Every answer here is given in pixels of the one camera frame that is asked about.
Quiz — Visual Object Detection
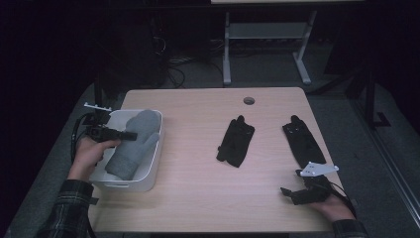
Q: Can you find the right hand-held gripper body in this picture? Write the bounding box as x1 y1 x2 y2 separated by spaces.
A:
293 161 340 205

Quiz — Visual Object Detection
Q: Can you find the person's left hand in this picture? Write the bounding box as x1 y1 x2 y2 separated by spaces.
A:
66 136 122 183

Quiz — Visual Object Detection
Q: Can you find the grey metal stand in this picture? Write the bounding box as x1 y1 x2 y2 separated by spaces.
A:
222 9 319 87

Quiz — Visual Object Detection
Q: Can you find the black metal stand leg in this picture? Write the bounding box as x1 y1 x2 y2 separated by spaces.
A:
362 67 392 129
81 73 107 115

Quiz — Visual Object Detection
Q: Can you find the short black glove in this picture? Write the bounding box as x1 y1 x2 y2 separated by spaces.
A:
216 114 256 169

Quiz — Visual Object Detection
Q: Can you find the person's right hand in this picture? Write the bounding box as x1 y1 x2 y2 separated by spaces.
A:
309 193 357 222

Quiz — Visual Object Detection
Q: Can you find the long black glove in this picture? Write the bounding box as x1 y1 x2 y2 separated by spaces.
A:
281 114 327 170

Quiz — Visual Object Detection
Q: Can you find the white plastic basket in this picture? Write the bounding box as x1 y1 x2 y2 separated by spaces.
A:
88 109 164 192

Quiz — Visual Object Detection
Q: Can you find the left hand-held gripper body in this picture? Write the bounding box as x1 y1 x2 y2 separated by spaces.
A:
83 101 114 144

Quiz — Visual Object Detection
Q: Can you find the right hand-held gripper black cable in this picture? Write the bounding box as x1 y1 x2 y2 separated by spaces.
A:
326 182 359 218

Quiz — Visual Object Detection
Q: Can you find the bundle of floor cables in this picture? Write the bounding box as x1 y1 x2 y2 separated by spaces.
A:
150 34 226 89

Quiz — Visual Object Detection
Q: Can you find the grey mitten with label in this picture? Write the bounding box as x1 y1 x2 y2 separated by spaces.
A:
104 109 162 181

